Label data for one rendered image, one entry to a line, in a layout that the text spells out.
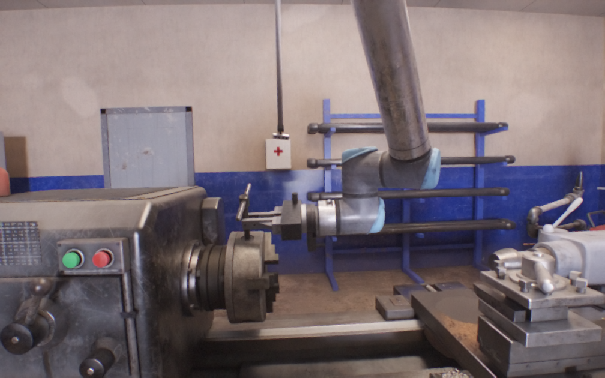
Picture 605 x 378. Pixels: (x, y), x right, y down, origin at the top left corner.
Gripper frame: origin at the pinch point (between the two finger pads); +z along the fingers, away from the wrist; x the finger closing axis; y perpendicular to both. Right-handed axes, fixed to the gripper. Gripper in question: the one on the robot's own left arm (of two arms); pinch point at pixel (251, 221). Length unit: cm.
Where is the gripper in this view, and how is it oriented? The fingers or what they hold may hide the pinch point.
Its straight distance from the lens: 80.8
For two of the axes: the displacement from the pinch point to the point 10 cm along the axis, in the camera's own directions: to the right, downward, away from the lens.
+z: -10.0, 0.4, 0.2
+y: -0.5, -9.2, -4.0
